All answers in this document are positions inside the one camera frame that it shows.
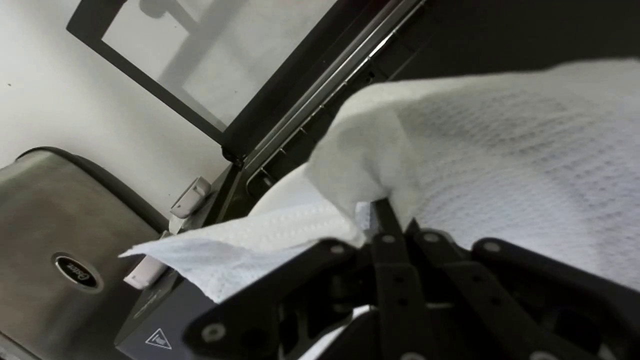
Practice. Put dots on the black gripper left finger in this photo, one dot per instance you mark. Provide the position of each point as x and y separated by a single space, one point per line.
392 280

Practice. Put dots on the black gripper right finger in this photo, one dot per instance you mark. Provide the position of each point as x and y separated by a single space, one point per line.
481 301

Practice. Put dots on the white paper towel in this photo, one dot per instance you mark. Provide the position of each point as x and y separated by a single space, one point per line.
521 153

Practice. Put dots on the black toaster oven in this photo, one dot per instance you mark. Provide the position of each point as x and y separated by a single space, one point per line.
273 113

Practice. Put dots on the silver two-slot toaster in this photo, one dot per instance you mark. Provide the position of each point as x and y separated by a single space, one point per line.
41 227

